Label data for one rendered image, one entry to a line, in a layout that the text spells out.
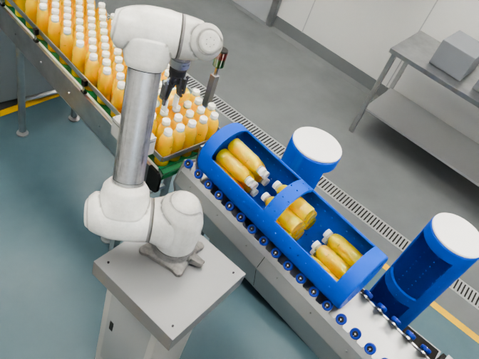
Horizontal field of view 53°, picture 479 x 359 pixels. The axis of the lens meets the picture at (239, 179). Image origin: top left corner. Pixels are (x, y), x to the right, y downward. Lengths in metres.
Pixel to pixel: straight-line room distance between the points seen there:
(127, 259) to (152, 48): 0.75
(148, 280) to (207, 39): 0.83
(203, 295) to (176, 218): 0.31
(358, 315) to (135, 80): 1.31
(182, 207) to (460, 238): 1.49
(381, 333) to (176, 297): 0.89
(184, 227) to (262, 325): 1.54
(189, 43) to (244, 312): 1.97
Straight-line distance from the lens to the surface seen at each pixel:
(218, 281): 1.79
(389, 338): 2.16
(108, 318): 2.21
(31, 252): 3.09
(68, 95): 2.86
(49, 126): 3.85
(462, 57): 4.36
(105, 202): 1.59
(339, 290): 1.90
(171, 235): 1.63
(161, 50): 1.44
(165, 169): 2.34
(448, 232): 2.59
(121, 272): 1.74
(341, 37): 5.58
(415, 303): 2.81
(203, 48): 1.41
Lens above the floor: 2.53
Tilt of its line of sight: 43 degrees down
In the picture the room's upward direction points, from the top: 22 degrees clockwise
